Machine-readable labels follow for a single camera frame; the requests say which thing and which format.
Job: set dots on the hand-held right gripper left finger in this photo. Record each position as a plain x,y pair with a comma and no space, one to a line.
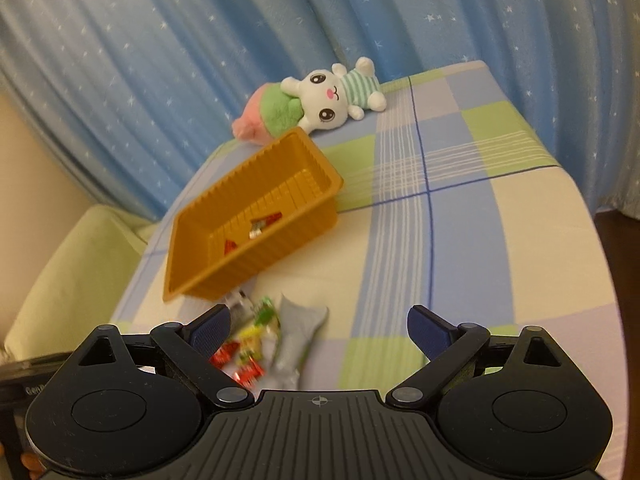
212,331

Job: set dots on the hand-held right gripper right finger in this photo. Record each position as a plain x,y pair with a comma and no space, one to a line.
425,331

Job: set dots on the small red candy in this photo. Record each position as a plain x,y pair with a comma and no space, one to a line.
231,246
225,355
250,373

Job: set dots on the yellow green candy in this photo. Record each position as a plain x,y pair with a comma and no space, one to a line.
252,335

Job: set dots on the grey snack packet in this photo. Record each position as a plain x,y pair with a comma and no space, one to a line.
295,341

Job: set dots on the orange ribbed plastic tray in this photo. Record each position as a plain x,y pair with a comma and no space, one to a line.
280,180

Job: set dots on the person's left hand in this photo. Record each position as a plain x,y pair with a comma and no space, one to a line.
31,466

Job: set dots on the red green labelled candy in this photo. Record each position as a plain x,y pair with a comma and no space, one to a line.
256,231

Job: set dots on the green cushioned chair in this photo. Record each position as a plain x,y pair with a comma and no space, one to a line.
75,270

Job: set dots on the red snack packet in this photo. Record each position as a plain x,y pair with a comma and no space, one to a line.
272,218

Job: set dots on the white rabbit plush toy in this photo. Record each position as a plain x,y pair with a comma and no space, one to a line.
325,100

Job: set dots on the blue star-print curtain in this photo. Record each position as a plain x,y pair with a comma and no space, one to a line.
150,60

